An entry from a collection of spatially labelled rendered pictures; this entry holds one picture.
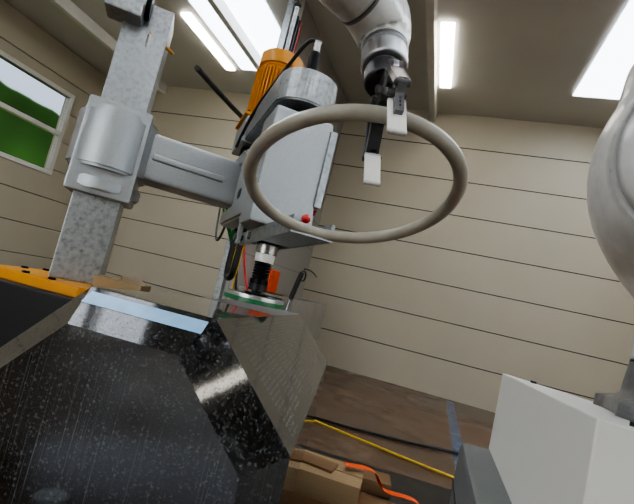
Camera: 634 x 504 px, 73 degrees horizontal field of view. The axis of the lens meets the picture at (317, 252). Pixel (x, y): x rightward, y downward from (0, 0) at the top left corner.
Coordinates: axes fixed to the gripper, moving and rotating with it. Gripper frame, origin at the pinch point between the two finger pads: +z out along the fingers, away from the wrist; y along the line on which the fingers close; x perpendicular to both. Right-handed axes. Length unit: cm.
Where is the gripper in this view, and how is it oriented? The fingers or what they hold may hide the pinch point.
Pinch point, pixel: (383, 156)
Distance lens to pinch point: 74.6
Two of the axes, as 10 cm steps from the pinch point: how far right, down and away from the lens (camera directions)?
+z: -0.8, 8.9, -4.5
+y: -1.7, 4.3, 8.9
